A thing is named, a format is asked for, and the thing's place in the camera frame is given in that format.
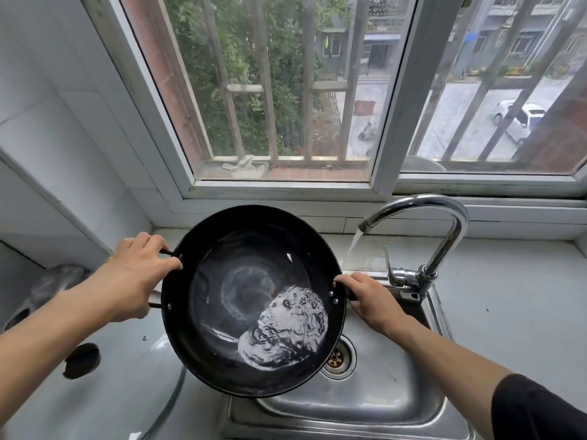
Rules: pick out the person's left hand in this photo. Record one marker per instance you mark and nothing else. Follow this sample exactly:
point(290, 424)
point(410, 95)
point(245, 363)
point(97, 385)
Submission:
point(133, 274)

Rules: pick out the person's right hand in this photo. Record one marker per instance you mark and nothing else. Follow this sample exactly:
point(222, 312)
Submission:
point(373, 307)

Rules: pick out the stainless steel sink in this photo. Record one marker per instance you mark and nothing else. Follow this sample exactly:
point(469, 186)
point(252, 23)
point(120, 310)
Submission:
point(390, 384)

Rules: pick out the black wok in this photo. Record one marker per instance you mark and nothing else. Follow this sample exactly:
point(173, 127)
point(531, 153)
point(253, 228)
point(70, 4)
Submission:
point(215, 343)

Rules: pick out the chrome curved faucet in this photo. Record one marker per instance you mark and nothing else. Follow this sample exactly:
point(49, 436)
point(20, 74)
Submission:
point(454, 210)

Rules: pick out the person's right forearm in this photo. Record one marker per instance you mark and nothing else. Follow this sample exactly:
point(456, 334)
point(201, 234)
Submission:
point(449, 371)

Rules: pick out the person's left forearm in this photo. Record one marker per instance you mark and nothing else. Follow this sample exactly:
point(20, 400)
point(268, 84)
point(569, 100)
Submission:
point(46, 334)

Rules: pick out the person's black shirt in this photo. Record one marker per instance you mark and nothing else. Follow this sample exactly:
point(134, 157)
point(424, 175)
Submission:
point(536, 412)

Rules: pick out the crumpled clear plastic bag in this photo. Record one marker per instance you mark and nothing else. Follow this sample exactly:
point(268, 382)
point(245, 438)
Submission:
point(55, 279)

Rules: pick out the round glass lid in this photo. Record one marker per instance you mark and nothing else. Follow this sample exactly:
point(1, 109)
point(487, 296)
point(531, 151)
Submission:
point(114, 384)

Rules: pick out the grey metal basin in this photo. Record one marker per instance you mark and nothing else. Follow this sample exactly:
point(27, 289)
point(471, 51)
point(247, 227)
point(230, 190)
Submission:
point(424, 164)

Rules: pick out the white rag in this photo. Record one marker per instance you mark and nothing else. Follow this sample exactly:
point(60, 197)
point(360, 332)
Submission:
point(247, 168)

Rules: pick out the white framed window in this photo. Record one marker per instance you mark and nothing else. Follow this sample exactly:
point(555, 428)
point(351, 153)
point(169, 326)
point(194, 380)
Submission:
point(408, 87)

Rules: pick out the metal window security bars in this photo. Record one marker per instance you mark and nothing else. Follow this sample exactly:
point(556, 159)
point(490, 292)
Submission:
point(263, 87)

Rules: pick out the white car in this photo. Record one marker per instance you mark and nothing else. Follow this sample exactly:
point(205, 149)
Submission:
point(532, 116)

